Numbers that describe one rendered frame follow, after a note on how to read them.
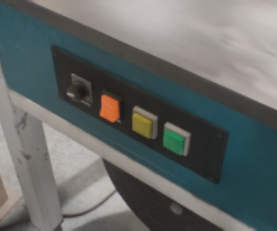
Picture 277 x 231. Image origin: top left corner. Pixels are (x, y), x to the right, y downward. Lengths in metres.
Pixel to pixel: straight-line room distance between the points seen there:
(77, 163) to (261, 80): 0.93
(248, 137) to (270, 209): 0.10
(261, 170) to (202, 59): 0.13
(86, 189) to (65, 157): 0.14
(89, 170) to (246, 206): 0.81
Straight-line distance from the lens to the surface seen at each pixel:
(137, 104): 0.52
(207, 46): 0.48
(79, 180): 1.27
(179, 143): 0.49
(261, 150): 0.46
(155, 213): 1.03
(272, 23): 0.53
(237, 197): 0.53
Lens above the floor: 1.01
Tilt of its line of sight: 45 degrees down
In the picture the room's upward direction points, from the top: straight up
